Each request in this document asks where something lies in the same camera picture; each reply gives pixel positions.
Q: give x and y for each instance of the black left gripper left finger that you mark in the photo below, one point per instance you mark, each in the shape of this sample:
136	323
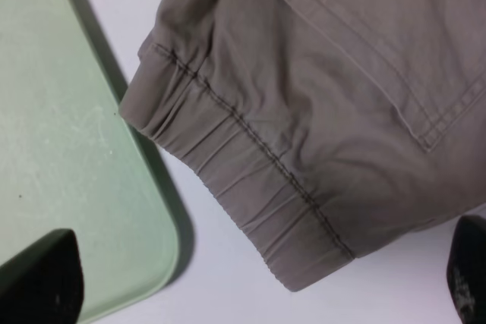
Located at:
44	283

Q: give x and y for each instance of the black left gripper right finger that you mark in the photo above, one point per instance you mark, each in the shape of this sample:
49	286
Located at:
466	269

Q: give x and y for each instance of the khaki shorts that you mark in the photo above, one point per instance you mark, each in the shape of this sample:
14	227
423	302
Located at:
326	129

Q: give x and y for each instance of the green plastic tray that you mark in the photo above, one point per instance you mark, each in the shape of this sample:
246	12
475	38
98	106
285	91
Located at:
68	160

